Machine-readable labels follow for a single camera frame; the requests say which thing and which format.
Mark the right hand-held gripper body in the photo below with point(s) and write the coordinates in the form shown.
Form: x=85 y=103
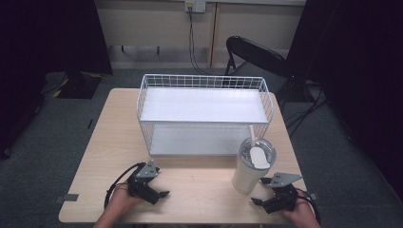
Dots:
x=282 y=198

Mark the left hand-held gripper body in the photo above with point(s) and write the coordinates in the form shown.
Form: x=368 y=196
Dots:
x=141 y=185

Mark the white cup with straw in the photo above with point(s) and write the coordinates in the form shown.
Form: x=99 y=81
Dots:
x=247 y=177

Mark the person's right hand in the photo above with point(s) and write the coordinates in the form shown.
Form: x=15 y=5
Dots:
x=299 y=209

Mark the person's left hand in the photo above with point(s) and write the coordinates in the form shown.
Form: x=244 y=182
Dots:
x=122 y=199

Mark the grey tape strip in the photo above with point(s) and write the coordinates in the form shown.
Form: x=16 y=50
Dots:
x=313 y=196
x=66 y=198

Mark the black stand base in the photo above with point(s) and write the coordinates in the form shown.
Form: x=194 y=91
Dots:
x=79 y=85

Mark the black folding chair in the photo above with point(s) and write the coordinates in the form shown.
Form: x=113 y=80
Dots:
x=256 y=53

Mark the black curtain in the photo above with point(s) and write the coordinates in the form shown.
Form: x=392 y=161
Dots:
x=47 y=34
x=358 y=63

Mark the white wall socket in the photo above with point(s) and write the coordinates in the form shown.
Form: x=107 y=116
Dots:
x=195 y=5

